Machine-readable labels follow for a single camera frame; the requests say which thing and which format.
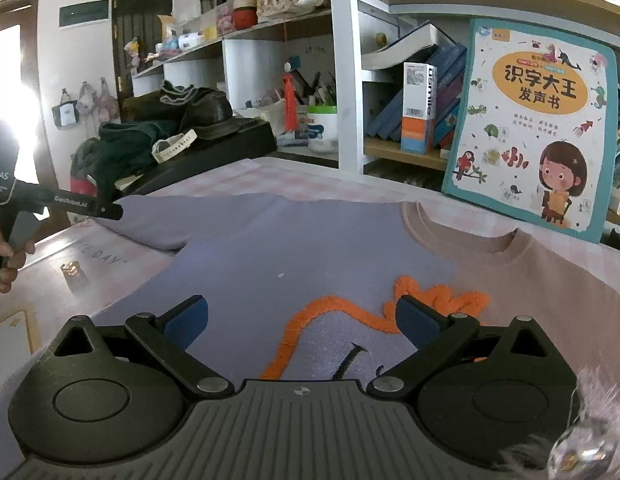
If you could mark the illustrated children's book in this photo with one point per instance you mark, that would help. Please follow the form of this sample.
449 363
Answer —
529 135

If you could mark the black case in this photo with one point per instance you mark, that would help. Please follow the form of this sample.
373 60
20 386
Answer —
230 145

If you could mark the white bookshelf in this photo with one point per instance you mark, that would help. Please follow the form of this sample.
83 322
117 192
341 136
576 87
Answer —
347 85

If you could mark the white jar with green lid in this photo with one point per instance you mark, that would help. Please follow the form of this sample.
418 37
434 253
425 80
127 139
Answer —
322 132

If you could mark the purple and pink sweater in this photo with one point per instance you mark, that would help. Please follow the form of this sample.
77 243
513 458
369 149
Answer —
290 250

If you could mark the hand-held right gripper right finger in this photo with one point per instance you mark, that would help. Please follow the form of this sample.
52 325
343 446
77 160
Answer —
417 322

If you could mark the open white book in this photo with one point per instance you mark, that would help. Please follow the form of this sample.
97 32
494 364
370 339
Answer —
399 52

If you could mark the red tassel ornament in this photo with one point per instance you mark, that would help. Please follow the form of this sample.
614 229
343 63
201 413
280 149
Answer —
290 102

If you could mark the row of blue books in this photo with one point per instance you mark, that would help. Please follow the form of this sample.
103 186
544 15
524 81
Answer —
389 115

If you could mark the bunch of pens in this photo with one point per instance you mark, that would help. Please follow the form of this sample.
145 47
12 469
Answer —
315 92

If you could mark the dark wooden door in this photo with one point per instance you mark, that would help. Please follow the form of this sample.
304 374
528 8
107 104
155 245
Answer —
140 35

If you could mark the white wristwatch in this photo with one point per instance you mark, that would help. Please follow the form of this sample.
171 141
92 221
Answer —
175 146

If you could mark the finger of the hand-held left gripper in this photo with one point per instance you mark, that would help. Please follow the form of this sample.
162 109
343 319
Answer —
109 211

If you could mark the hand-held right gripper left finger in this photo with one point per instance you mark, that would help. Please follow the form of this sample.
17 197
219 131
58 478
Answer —
187 322

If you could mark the fluffy grey charm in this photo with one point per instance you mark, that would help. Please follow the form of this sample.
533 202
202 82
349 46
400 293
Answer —
589 410

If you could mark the pink checkered tablecloth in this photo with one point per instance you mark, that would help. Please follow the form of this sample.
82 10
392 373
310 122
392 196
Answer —
315 180

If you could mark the green wall sign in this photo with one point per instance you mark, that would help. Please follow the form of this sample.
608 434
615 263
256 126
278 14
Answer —
85 12

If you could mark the small hanging bag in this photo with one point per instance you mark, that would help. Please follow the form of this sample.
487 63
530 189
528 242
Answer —
109 102
65 112
88 100

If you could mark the person's left hand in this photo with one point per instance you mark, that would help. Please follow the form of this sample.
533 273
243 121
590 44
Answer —
10 272

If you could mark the dark green cloth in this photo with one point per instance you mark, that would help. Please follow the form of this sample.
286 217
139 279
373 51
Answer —
120 150

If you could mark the white and orange box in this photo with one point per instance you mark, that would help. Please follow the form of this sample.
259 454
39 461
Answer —
417 110

